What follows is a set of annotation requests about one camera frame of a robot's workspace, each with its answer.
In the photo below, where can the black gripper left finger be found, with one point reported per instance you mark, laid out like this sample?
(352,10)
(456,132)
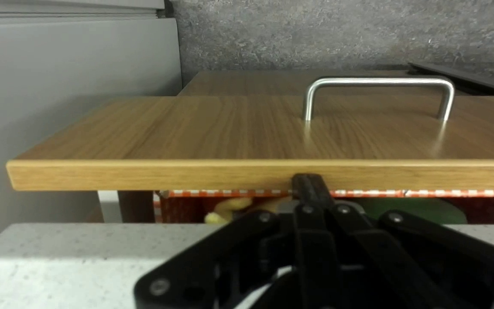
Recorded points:
(225,266)

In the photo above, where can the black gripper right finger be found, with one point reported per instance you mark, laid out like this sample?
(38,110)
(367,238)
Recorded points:
(415,262)

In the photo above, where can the wooden top drawer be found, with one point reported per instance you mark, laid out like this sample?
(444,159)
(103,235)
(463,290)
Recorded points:
(355,142)

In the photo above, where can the yellow plush toy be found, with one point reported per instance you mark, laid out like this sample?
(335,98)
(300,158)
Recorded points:
(223,211)

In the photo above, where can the green plush toy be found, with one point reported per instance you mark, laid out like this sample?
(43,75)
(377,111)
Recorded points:
(432,209)

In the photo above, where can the orange checkered basket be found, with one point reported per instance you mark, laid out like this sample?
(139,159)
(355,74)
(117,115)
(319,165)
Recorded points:
(190,206)

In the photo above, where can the silver drawer handle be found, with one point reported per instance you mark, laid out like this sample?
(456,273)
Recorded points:
(383,84)

